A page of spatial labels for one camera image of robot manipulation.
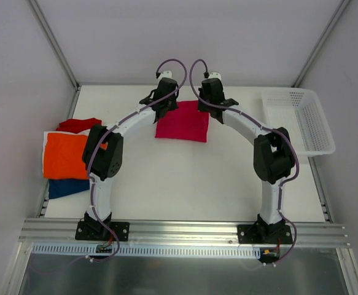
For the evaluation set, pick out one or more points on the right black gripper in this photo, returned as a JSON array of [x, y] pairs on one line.
[[209, 107]]

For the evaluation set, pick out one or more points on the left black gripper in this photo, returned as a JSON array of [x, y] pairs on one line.
[[164, 108]]

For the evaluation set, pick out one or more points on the pink t-shirt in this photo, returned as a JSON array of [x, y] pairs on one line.
[[185, 123]]

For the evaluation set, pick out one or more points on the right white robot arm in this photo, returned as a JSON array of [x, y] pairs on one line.
[[273, 154]]

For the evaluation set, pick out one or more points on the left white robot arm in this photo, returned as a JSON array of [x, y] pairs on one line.
[[103, 153]]

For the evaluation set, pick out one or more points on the white plastic mesh basket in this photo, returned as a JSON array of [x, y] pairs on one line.
[[301, 113]]

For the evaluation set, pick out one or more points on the white folded t-shirt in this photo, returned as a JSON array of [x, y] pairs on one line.
[[63, 147]]

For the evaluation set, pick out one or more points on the red folded t-shirt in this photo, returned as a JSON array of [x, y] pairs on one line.
[[77, 125]]

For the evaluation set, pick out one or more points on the orange folded t-shirt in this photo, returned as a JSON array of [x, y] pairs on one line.
[[60, 171]]

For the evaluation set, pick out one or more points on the blue folded t-shirt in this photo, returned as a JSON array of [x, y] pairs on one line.
[[65, 187]]

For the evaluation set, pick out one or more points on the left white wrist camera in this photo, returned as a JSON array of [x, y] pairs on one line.
[[164, 74]]

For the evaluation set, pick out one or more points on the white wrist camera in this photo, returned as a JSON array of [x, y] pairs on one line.
[[212, 75], [164, 74]]

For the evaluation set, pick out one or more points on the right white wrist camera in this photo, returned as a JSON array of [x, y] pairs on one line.
[[212, 75]]

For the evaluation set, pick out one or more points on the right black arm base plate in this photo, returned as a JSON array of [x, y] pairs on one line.
[[262, 233]]

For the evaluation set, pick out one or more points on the left aluminium frame post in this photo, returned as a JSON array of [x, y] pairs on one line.
[[49, 34]]

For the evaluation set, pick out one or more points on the aluminium frame post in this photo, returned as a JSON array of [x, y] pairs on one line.
[[320, 43], [49, 34]]

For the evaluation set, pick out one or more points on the right aluminium frame post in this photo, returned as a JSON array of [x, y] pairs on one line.
[[320, 43]]

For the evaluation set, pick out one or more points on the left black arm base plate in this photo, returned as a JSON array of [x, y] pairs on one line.
[[89, 229]]

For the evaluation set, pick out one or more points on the white slotted cable duct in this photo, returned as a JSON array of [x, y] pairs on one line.
[[242, 252]]

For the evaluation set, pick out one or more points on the aluminium mounting rail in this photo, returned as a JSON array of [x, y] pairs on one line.
[[195, 233]]

